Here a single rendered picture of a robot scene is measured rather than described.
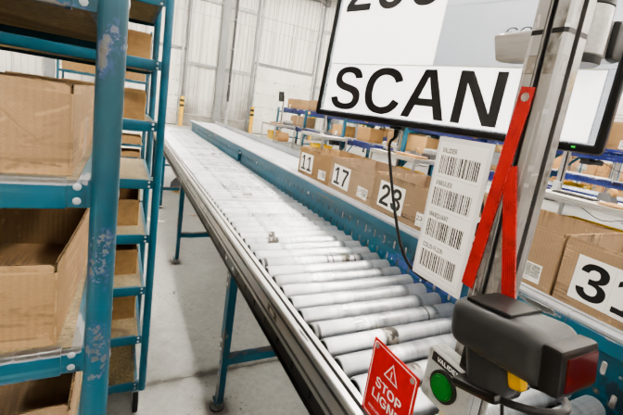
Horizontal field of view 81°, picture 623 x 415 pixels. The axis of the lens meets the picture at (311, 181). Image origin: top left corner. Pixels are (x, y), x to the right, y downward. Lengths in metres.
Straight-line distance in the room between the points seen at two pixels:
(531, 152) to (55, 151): 0.51
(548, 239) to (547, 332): 0.74
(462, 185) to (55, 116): 0.48
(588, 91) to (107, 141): 0.57
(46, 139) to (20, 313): 0.20
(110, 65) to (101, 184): 0.12
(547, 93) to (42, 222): 0.79
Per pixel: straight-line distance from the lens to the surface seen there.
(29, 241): 0.83
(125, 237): 1.44
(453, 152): 0.51
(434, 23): 0.68
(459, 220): 0.50
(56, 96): 0.48
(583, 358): 0.41
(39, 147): 0.49
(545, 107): 0.46
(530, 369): 0.41
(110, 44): 0.44
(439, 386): 0.53
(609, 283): 1.08
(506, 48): 0.62
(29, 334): 0.55
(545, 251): 1.14
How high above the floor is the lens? 1.25
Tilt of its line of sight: 10 degrees down
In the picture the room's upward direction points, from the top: 9 degrees clockwise
